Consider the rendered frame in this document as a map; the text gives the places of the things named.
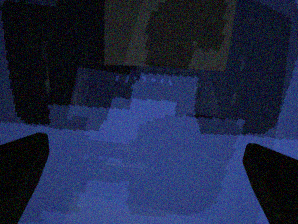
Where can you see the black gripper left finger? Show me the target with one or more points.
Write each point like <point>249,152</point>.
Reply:
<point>21,164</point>

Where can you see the black two-prong plug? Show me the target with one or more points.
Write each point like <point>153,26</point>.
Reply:
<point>185,34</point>

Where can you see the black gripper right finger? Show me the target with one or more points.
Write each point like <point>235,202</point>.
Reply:
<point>274,178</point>

